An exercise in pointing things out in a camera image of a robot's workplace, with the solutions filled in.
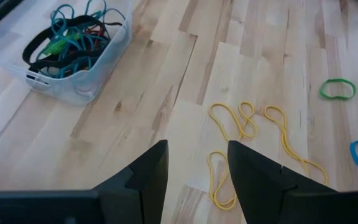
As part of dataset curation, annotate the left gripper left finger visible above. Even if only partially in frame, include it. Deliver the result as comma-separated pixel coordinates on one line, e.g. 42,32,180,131
93,139,169,224

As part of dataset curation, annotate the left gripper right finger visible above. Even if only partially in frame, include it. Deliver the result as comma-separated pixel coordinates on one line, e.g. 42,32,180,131
227,140,337,224

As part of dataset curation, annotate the yellow rubber band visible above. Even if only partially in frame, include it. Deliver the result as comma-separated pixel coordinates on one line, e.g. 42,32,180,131
208,101,259,141
206,150,238,210
263,105,329,187

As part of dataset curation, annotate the green rubber band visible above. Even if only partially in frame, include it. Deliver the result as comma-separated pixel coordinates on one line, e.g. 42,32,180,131
318,78,357,101
42,30,82,57

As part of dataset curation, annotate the wide black rubber band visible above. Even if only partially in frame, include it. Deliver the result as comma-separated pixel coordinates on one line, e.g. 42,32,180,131
28,49,105,72
22,14,124,68

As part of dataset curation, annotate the red rubber band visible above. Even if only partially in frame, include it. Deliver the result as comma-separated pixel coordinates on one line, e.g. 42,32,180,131
84,26,108,50

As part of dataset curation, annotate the clear plastic bin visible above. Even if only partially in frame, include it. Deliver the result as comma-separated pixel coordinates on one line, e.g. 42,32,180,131
0,0,134,106

